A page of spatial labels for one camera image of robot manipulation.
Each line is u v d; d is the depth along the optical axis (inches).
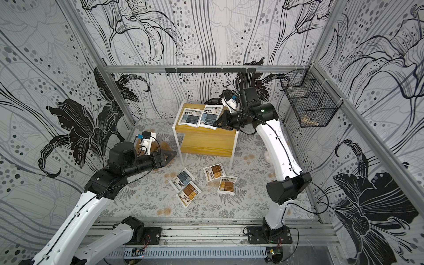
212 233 29.4
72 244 15.4
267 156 36.9
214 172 35.6
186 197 32.3
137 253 28.3
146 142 23.3
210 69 35.7
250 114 19.3
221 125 24.6
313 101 34.7
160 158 22.6
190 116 29.5
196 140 34.7
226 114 23.8
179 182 34.8
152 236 28.9
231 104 25.6
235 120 24.1
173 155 24.7
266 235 25.3
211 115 28.0
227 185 34.0
